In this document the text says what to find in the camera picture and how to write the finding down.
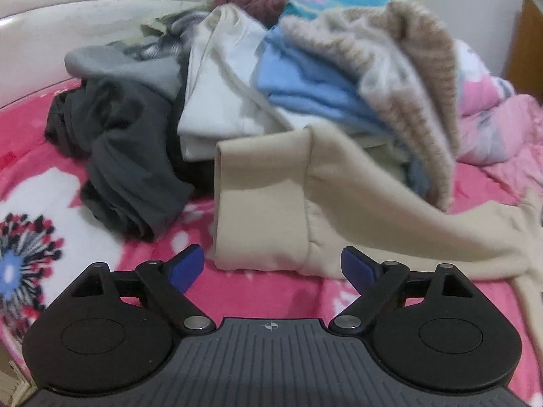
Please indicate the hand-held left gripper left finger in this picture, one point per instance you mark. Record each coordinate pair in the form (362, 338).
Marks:
(186, 267)

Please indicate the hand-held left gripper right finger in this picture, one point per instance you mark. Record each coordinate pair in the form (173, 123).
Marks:
(358, 269)

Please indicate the beige black-striped zip jacket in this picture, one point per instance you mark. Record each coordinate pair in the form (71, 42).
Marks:
(263, 203)

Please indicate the dark grey garment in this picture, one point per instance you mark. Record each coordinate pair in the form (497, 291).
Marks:
(127, 157)

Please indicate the white garment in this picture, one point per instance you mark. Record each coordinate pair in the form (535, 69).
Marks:
(220, 84)

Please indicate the beige knit sweater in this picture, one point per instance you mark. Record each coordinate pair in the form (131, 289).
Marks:
(403, 72)

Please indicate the light blue garment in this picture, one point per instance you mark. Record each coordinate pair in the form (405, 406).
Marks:
(305, 72)

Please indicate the pink grey floral quilt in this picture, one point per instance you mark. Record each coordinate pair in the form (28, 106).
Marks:
(488, 106)

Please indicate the light grey garment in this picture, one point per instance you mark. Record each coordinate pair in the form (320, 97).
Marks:
(114, 68)

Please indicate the grey plaid shirt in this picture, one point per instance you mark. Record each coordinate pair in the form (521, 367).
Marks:
(169, 34)

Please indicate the teal pink printed blanket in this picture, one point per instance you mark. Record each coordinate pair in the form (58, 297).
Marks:
(331, 4)

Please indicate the pink white bed headboard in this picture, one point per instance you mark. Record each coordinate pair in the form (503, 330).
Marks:
(63, 25)

